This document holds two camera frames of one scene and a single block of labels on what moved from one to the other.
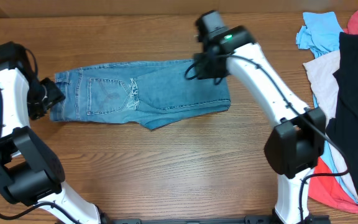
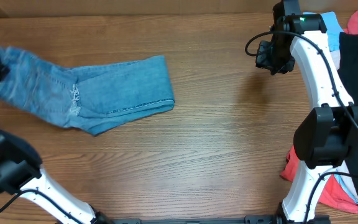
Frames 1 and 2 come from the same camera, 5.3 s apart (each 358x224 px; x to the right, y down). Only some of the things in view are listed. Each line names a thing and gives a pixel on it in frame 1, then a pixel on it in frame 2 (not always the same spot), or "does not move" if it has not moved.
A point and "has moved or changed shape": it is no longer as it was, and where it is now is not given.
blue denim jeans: x=145 y=93 has moved or changed shape
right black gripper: x=202 y=74 -> x=261 y=62
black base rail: x=250 y=219 does not move
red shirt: x=325 y=190 does not move
